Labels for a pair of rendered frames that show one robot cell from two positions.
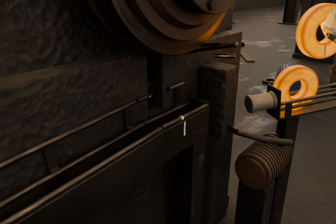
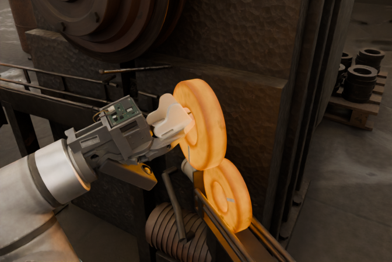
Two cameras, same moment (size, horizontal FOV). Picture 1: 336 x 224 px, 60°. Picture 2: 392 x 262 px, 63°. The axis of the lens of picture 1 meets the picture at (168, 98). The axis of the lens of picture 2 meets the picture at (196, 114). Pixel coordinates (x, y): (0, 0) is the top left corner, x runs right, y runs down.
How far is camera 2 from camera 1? 121 cm
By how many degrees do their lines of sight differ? 70
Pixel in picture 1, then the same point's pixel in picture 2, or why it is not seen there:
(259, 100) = (188, 166)
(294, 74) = (214, 170)
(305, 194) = not seen: outside the picture
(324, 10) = (184, 90)
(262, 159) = (153, 216)
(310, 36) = not seen: hidden behind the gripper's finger
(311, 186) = not seen: outside the picture
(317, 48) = (183, 142)
